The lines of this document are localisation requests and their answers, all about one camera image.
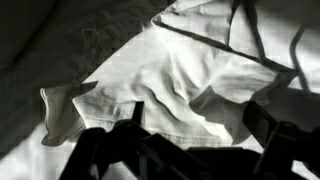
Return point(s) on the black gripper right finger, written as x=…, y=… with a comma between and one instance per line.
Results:
x=286, y=150

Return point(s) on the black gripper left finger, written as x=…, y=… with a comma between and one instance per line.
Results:
x=100, y=150

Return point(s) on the white cloth with green print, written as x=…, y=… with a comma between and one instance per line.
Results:
x=166, y=73

